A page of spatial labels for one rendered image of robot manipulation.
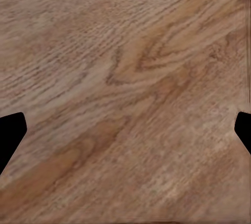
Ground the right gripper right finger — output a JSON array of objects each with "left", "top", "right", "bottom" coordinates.
[{"left": 234, "top": 112, "right": 251, "bottom": 154}]

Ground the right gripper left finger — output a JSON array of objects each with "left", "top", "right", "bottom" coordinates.
[{"left": 0, "top": 112, "right": 27, "bottom": 175}]

